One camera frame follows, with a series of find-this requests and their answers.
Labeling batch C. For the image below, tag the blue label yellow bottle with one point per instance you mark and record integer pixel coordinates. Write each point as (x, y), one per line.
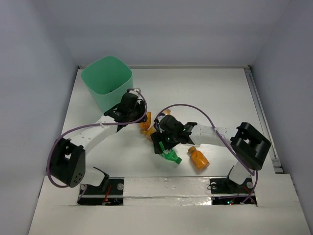
(152, 129)

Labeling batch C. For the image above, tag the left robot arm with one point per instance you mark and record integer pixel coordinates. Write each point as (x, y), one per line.
(66, 164)

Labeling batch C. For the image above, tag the green plastic bottle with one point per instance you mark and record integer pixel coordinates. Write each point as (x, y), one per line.
(169, 154)

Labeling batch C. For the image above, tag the small orange juice bottle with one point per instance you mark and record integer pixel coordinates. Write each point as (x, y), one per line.
(198, 159)

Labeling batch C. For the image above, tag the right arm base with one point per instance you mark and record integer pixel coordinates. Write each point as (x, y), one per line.
(225, 192)

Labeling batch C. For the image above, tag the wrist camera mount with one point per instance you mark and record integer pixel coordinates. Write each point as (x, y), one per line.
(136, 91)
(157, 124)

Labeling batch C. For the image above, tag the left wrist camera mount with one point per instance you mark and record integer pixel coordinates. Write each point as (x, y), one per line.
(136, 91)

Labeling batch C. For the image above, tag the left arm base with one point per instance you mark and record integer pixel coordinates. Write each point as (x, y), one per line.
(112, 195)

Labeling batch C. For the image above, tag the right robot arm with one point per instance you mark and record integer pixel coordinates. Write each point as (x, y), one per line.
(248, 145)

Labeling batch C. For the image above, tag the green plastic bin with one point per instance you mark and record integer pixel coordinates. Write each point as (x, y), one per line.
(107, 79)

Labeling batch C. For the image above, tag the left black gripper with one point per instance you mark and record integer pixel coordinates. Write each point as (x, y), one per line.
(141, 110)

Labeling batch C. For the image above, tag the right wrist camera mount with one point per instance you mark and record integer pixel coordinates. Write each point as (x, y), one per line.
(157, 124)

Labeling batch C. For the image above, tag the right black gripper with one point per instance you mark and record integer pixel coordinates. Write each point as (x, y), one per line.
(157, 137)

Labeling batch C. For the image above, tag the short orange bottle yellow cap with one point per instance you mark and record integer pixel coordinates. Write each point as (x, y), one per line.
(144, 126)

